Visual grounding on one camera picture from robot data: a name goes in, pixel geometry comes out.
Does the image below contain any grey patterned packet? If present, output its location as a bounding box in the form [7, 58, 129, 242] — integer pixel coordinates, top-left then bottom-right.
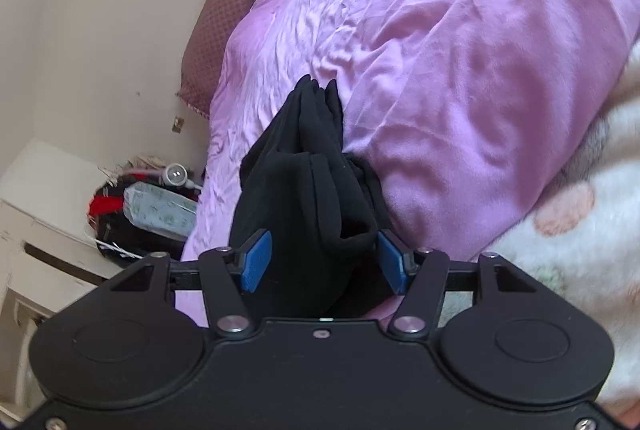
[122, 182, 198, 241]

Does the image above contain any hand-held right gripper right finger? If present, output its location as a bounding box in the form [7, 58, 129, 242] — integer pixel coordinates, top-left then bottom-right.
[376, 230, 539, 341]

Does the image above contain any maroon quilted bedspread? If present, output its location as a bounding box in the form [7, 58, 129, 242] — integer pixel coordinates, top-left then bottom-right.
[175, 0, 326, 118]

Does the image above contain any fluffy white dotted blanket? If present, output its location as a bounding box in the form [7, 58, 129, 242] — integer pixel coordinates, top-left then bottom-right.
[495, 40, 640, 411]

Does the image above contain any pinkish clutter pile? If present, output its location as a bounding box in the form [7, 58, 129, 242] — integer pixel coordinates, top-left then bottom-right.
[97, 154, 168, 183]

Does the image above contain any pink blanket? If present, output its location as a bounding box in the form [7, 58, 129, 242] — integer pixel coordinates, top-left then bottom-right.
[180, 0, 640, 331]

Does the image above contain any round white device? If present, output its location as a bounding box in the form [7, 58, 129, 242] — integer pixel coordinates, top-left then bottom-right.
[161, 163, 190, 187]

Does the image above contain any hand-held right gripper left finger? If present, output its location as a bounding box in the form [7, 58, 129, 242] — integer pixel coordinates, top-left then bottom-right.
[110, 230, 274, 341]

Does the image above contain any black garment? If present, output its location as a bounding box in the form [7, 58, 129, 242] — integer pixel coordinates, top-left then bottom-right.
[229, 74, 386, 321]

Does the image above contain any white nightstand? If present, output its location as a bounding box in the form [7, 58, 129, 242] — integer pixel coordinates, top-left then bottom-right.
[0, 137, 131, 421]

